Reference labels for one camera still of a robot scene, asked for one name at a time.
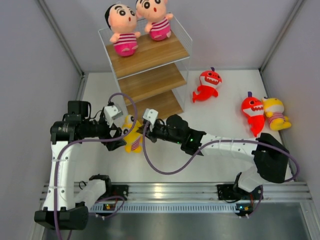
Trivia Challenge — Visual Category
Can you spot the boy plush doll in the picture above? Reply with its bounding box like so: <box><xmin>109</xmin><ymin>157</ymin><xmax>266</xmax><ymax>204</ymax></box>
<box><xmin>135</xmin><ymin>0</ymin><xmax>174</xmax><ymax>41</ymax></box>
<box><xmin>104</xmin><ymin>3</ymin><xmax>141</xmax><ymax>57</ymax></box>

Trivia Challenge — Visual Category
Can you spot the purple cable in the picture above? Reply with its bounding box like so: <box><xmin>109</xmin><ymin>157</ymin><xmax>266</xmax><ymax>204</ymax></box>
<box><xmin>53</xmin><ymin>92</ymin><xmax>138</xmax><ymax>240</ymax></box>
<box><xmin>142</xmin><ymin>121</ymin><xmax>301</xmax><ymax>218</ymax></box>

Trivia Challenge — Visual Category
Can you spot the yellow plush toy right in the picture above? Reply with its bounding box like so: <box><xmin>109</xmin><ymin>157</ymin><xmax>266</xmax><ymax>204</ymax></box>
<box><xmin>262</xmin><ymin>97</ymin><xmax>292</xmax><ymax>131</ymax></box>

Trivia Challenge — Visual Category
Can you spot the aluminium frame post left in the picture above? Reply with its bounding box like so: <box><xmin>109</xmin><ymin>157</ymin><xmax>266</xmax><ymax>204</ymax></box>
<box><xmin>35</xmin><ymin>0</ymin><xmax>84</xmax><ymax>77</ymax></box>

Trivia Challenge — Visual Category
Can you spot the aluminium frame post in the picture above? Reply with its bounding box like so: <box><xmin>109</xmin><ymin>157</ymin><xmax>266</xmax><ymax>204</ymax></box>
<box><xmin>35</xmin><ymin>0</ymin><xmax>84</xmax><ymax>77</ymax></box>
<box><xmin>259</xmin><ymin>0</ymin><xmax>306</xmax><ymax>74</ymax></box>

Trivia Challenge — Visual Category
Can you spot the yellow plush toy striped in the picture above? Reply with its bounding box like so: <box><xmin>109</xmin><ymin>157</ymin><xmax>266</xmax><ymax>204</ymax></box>
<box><xmin>121</xmin><ymin>114</ymin><xmax>143</xmax><ymax>153</ymax></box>

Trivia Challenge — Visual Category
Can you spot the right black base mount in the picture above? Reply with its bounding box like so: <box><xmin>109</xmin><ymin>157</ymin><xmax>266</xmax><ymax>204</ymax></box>
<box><xmin>217</xmin><ymin>184</ymin><xmax>250</xmax><ymax>203</ymax></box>

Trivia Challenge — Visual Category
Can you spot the red shark plush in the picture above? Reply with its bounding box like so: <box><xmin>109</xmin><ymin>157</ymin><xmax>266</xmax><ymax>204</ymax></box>
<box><xmin>241</xmin><ymin>91</ymin><xmax>266</xmax><ymax>137</ymax></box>
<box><xmin>192</xmin><ymin>67</ymin><xmax>223</xmax><ymax>103</ymax></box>

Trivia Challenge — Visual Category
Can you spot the aluminium mounting rail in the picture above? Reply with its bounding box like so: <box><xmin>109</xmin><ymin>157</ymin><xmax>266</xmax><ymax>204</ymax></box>
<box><xmin>39</xmin><ymin>181</ymin><xmax>313</xmax><ymax>213</ymax></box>

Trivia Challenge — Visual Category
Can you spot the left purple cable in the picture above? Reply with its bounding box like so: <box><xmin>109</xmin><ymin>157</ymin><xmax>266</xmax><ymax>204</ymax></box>
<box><xmin>53</xmin><ymin>92</ymin><xmax>138</xmax><ymax>240</ymax></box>

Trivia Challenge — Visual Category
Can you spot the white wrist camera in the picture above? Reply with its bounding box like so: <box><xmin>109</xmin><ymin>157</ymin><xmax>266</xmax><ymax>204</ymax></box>
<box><xmin>102</xmin><ymin>104</ymin><xmax>123</xmax><ymax>127</ymax></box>
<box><xmin>142</xmin><ymin>108</ymin><xmax>159</xmax><ymax>125</ymax></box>

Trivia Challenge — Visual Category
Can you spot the white wire wooden shelf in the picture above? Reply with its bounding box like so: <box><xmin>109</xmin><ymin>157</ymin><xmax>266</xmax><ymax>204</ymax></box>
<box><xmin>98</xmin><ymin>17</ymin><xmax>193</xmax><ymax>120</ymax></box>

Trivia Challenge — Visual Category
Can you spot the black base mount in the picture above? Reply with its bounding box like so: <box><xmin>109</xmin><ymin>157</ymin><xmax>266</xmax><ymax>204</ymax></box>
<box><xmin>98</xmin><ymin>184</ymin><xmax>129</xmax><ymax>201</ymax></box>
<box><xmin>217</xmin><ymin>184</ymin><xmax>250</xmax><ymax>203</ymax></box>

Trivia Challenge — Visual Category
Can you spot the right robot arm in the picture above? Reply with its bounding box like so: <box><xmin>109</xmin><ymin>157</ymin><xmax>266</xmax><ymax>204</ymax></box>
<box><xmin>137</xmin><ymin>114</ymin><xmax>289</xmax><ymax>200</ymax></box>

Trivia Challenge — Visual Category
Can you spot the red shark plush right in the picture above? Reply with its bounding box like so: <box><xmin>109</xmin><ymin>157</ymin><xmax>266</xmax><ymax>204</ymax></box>
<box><xmin>241</xmin><ymin>91</ymin><xmax>266</xmax><ymax>137</ymax></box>

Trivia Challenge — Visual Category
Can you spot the aluminium frame post right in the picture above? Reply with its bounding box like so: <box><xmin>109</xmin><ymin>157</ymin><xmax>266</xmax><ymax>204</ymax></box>
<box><xmin>259</xmin><ymin>0</ymin><xmax>306</xmax><ymax>74</ymax></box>

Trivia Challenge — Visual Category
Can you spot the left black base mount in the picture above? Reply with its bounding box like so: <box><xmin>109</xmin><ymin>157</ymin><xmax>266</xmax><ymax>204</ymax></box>
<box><xmin>98</xmin><ymin>184</ymin><xmax>129</xmax><ymax>201</ymax></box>

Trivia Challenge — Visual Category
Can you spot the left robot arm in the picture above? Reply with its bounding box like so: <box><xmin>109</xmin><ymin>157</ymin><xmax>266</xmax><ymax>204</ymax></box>
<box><xmin>34</xmin><ymin>100</ymin><xmax>125</xmax><ymax>231</ymax></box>

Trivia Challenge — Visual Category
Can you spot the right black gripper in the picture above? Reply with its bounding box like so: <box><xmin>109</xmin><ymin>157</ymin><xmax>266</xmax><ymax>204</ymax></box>
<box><xmin>138</xmin><ymin>120</ymin><xmax>184</xmax><ymax>145</ymax></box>

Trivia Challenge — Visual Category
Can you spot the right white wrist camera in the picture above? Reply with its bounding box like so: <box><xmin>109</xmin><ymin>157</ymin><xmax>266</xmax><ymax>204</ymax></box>
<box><xmin>142</xmin><ymin>108</ymin><xmax>159</xmax><ymax>125</ymax></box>

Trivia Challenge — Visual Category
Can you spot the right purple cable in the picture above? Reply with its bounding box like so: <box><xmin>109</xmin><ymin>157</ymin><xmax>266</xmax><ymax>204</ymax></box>
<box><xmin>142</xmin><ymin>121</ymin><xmax>301</xmax><ymax>218</ymax></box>

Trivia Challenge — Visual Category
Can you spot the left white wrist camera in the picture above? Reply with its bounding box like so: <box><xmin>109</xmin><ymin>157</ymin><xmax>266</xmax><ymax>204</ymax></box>
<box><xmin>102</xmin><ymin>104</ymin><xmax>123</xmax><ymax>127</ymax></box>

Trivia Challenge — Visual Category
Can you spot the red shark plush left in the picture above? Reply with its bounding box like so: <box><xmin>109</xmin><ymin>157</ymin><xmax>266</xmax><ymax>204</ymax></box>
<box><xmin>192</xmin><ymin>67</ymin><xmax>223</xmax><ymax>103</ymax></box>

